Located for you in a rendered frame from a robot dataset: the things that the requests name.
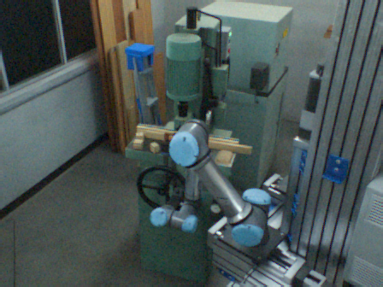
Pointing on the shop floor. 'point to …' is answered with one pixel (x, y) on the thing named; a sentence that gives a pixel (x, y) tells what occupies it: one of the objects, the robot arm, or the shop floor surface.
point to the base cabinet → (175, 241)
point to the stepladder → (143, 53)
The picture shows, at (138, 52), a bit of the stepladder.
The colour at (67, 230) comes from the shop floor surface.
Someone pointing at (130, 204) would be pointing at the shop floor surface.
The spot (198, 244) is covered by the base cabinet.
